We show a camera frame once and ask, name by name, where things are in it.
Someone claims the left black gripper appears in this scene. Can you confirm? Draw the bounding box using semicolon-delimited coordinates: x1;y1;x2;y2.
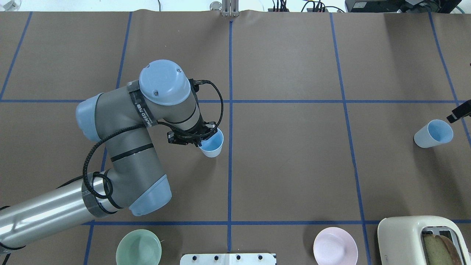
167;118;217;146

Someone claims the light blue cup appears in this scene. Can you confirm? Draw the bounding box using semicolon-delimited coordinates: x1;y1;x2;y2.
413;119;454;149
199;129;224;158

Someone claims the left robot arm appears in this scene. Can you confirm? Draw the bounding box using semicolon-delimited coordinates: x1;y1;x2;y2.
1;59;224;255

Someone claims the small metal cylinder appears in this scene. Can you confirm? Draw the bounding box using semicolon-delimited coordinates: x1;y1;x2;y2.
210;1;223;11

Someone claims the green bowl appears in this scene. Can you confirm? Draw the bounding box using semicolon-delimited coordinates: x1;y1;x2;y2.
116;229;163;265

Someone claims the bread slice in toaster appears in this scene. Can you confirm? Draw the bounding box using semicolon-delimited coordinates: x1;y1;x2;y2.
423;234;463;265

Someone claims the cream toaster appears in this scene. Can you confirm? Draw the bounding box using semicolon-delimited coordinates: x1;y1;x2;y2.
377;215;470;265

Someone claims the pink bowl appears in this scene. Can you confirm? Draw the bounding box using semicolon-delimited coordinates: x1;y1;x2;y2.
312;227;358;265

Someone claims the aluminium frame post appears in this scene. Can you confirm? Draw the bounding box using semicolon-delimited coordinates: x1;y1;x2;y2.
221;0;240;17

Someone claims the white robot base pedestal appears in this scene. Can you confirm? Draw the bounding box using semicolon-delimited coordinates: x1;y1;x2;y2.
180;253;277;265

